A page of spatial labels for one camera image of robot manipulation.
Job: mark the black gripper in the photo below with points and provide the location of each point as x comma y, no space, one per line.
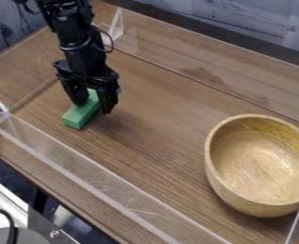
84,71

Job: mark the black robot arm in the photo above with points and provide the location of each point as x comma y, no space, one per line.
69,18

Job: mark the green rectangular block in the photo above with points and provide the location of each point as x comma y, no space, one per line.
77,116

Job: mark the black table leg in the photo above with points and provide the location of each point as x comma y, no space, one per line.
40,201

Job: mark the grey metal bracket with screw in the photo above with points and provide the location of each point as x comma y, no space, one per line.
47,229

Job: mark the brown wooden bowl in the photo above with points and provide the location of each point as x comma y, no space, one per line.
251,162

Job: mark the clear acrylic corner bracket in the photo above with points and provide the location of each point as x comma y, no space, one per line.
112,30

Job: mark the clear acrylic front barrier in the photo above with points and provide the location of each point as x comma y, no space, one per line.
97,195

